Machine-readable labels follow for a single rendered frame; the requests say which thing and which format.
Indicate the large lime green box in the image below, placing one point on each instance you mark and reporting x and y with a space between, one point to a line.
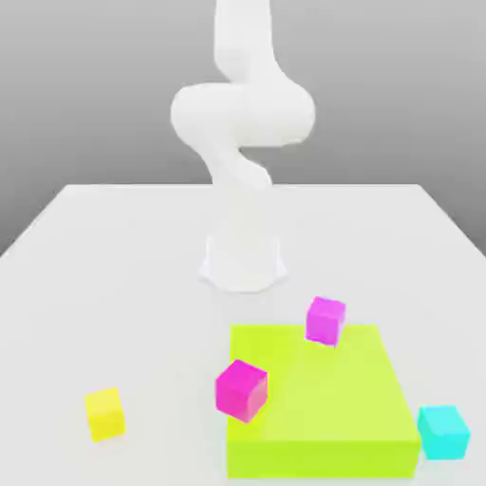
322 410

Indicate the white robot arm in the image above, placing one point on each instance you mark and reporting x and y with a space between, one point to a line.
243 114

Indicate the small cyan cube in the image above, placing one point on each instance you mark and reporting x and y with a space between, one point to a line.
443 433

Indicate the small yellow cube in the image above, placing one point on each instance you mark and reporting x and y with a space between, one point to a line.
105 415

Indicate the small violet cube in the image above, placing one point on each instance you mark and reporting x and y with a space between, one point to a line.
324 322

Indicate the small magenta cube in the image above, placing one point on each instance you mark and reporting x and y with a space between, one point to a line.
237 391

